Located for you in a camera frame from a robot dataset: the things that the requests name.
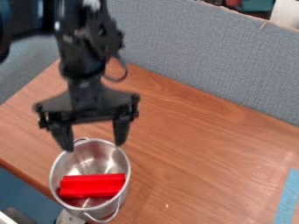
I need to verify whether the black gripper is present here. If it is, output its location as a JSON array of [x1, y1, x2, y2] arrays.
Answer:
[[32, 78, 140, 152]]

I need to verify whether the red rectangular block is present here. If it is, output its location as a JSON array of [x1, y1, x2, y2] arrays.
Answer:
[[58, 173, 127, 199]]

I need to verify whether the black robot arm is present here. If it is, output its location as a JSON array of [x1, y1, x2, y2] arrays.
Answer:
[[0, 0, 140, 152]]

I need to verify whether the metal pot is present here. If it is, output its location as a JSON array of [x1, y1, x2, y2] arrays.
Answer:
[[49, 138, 131, 224]]

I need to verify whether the grey fabric partition panel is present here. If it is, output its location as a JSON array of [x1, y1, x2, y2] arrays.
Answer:
[[106, 0, 299, 126]]

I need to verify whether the blue tape strip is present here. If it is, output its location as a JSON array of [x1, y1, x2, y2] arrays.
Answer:
[[273, 168, 299, 224]]

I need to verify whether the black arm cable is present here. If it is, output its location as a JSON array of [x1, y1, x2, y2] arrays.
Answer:
[[101, 52, 129, 83]]

